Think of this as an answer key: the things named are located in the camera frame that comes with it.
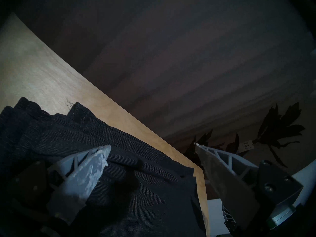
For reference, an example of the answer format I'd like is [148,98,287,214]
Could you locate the brown pleated curtain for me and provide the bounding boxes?
[15,0,316,150]

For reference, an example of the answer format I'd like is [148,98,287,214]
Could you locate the black drawstring pants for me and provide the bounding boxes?
[0,97,206,237]

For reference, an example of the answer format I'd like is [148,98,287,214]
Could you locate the tall dark leafy plant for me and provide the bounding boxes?
[184,102,306,168]

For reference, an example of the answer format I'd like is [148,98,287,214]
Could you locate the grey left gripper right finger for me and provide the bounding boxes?
[194,142,303,230]

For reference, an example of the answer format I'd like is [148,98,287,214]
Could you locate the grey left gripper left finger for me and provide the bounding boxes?
[10,145,112,225]

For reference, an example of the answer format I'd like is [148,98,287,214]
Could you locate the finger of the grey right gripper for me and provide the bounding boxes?
[222,202,238,234]

